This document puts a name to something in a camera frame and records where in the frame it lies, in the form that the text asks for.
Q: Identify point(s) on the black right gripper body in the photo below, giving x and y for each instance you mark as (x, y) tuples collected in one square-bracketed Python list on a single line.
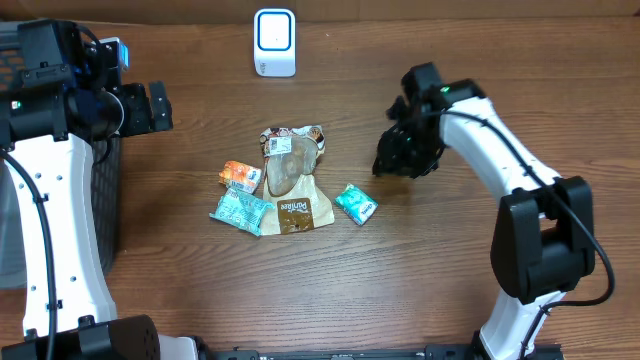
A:
[(428, 151)]

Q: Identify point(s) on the brown pastry bag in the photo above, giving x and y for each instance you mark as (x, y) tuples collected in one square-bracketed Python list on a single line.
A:
[(290, 158)]

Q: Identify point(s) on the teal white snack packet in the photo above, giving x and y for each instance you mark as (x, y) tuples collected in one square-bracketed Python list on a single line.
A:
[(242, 210)]

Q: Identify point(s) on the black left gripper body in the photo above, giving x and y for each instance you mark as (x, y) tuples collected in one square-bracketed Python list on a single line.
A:
[(136, 110)]

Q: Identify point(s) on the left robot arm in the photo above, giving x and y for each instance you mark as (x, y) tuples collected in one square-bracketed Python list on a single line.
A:
[(65, 94)]

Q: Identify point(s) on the grey plastic basket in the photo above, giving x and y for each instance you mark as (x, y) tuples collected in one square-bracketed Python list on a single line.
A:
[(105, 186)]

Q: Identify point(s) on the orange snack packet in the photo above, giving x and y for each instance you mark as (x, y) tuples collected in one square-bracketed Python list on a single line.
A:
[(240, 176)]

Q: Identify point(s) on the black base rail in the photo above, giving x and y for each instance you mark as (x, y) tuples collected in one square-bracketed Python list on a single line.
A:
[(390, 353)]

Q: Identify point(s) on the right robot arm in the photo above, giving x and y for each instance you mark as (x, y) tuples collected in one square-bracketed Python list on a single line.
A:
[(541, 246)]

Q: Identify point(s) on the green white tissue pack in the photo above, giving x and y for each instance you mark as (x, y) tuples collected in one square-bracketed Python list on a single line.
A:
[(356, 204)]

